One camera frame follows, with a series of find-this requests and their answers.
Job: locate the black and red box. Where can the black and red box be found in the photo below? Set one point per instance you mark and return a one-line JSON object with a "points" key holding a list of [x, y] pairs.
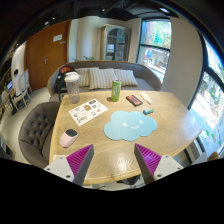
{"points": [[134, 100]]}

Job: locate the orange wooden door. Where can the orange wooden door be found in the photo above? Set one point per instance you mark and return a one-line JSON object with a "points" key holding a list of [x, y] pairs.
{"points": [[46, 51]]}

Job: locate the white sticker sheet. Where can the white sticker sheet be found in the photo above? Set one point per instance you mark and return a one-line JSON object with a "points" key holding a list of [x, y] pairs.
{"points": [[87, 111]]}

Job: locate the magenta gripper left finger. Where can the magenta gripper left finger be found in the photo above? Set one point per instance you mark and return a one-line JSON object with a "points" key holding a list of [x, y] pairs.
{"points": [[73, 167]]}

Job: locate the green drink can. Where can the green drink can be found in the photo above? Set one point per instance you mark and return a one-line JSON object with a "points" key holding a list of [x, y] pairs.
{"points": [[116, 88]]}

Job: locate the small teal eraser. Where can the small teal eraser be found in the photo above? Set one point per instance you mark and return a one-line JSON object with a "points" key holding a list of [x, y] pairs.
{"points": [[148, 111]]}

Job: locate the grey tufted armchair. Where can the grey tufted armchair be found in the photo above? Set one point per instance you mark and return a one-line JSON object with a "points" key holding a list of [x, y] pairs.
{"points": [[36, 132]]}

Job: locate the right striped cushion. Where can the right striped cushion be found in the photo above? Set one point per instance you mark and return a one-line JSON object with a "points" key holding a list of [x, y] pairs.
{"points": [[126, 77]]}

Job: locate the middle striped cushion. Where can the middle striped cushion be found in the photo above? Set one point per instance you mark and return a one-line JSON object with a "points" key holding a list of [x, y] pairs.
{"points": [[103, 79]]}

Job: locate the grey curved sofa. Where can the grey curved sofa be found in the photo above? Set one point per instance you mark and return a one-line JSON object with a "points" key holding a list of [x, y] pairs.
{"points": [[145, 78]]}

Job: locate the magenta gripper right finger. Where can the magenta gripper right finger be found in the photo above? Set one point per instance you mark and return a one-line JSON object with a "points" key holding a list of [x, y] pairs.
{"points": [[154, 166]]}

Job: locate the left striped cushion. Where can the left striped cushion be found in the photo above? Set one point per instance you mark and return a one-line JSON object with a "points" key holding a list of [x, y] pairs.
{"points": [[86, 76]]}

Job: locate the cream white tube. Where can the cream white tube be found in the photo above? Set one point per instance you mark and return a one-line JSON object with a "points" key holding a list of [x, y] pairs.
{"points": [[145, 97]]}

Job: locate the pink and grey computer mouse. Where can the pink and grey computer mouse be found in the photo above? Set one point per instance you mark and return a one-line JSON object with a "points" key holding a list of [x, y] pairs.
{"points": [[68, 138]]}

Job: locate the black and red backpack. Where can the black and red backpack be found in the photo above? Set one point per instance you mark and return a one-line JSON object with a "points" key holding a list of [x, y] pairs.
{"points": [[60, 85]]}

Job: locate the blue cloud-shaped mouse pad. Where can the blue cloud-shaped mouse pad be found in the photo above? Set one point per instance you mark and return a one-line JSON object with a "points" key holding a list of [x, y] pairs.
{"points": [[129, 126]]}

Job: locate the white chair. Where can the white chair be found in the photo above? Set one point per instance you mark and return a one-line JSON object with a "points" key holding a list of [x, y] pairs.
{"points": [[19, 87]]}

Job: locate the clear shaker bottle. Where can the clear shaker bottle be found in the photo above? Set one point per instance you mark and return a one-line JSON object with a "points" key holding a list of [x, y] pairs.
{"points": [[72, 84]]}

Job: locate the striped cushion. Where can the striped cushion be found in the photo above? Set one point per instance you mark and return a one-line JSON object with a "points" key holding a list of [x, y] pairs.
{"points": [[86, 76], [126, 77], [103, 79]]}

